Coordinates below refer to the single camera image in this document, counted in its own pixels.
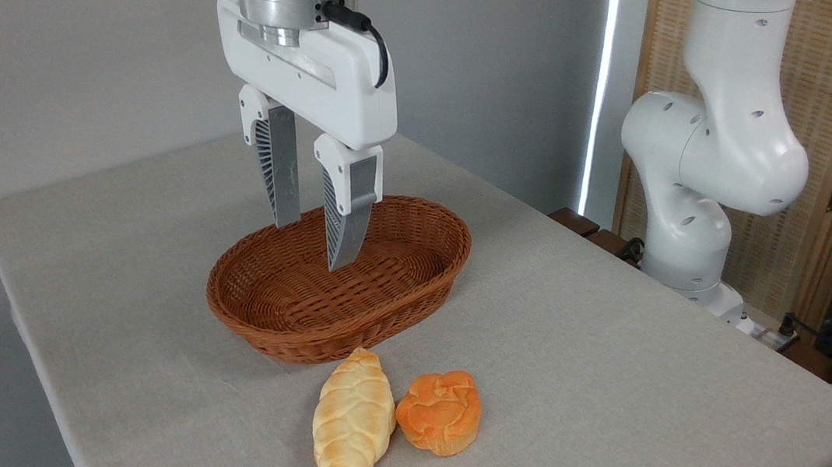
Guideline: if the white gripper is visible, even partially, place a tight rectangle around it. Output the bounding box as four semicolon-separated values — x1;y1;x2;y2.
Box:
177;0;412;278

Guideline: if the orange round bread bun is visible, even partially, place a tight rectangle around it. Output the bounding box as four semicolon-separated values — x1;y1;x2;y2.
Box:
391;364;487;461

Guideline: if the brown oval wicker basket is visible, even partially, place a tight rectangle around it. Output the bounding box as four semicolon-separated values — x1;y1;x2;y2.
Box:
199;174;477;382

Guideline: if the pale braided bread loaf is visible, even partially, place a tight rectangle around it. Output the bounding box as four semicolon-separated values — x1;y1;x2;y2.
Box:
307;342;405;467

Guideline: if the bright vertical light strip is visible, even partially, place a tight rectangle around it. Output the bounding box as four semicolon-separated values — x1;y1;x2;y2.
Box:
577;0;622;217

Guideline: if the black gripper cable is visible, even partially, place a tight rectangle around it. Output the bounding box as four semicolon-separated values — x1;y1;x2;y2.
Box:
308;0;397;91

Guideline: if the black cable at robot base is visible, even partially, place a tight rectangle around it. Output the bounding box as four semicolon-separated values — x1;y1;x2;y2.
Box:
616;235;648;269

